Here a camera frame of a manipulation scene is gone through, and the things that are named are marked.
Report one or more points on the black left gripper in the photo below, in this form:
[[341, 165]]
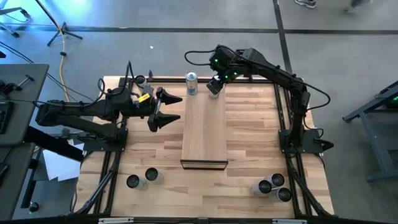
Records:
[[144, 107]]

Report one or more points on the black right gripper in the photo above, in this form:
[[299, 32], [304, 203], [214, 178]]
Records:
[[231, 74]]

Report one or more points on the blue silver Red Bull can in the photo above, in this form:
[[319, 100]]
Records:
[[216, 96], [191, 83]]

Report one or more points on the white Celsius can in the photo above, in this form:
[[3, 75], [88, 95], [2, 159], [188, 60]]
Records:
[[151, 174], [133, 181], [277, 180], [284, 194], [140, 81], [265, 186]]

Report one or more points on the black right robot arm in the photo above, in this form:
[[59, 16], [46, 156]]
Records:
[[273, 70]]

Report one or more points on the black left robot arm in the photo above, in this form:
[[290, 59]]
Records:
[[77, 109]]

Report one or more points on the yellow tag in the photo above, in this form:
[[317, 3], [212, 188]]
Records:
[[144, 98]]

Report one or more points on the black table clamp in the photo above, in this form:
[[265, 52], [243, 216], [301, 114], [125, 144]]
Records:
[[150, 75]]

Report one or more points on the black desk beam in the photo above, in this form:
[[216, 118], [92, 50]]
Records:
[[49, 143]]

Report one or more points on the person's foot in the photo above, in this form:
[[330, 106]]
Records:
[[306, 3]]

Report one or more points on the black tripod stand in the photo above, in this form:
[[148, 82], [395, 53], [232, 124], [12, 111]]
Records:
[[63, 30]]

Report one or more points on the black desk tool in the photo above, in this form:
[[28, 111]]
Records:
[[9, 87]]

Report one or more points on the black keyboard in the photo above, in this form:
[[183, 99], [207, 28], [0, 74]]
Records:
[[4, 118]]

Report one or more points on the black caster wheel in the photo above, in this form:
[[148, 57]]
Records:
[[33, 207]]

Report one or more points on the grey metal cart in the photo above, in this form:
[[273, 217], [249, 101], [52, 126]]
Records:
[[373, 130]]

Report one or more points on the dark grey desk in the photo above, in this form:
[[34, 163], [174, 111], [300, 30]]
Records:
[[12, 186]]

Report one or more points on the grey metal stand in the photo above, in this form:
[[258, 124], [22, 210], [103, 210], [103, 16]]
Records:
[[21, 12]]

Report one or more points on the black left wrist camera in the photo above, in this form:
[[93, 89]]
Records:
[[148, 91]]

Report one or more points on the wooden shelf with black frame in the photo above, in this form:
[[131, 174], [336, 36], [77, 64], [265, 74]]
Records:
[[205, 133]]

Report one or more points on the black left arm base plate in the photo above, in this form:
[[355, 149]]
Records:
[[93, 145]]

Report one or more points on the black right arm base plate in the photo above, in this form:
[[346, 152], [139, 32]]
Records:
[[311, 140]]

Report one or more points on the silver edge bracket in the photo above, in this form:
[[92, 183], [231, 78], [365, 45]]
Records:
[[289, 221], [115, 220]]

